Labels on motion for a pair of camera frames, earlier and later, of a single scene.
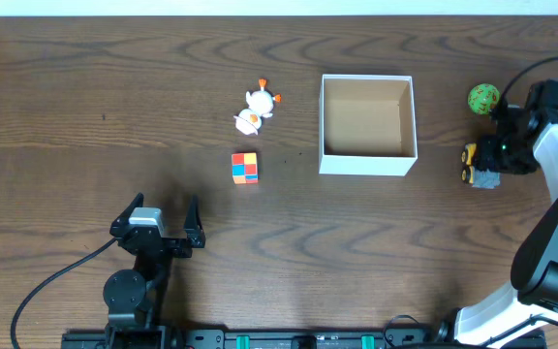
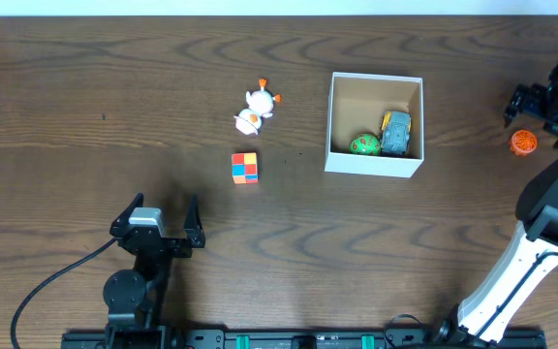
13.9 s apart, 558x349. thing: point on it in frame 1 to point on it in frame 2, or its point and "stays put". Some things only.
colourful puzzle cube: [244, 168] stays put
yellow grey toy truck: [476, 177] to [395, 133]
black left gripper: [171, 244] stays put
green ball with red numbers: [482, 97] to [365, 143]
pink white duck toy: [260, 105] stays put
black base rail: [294, 337] stays put
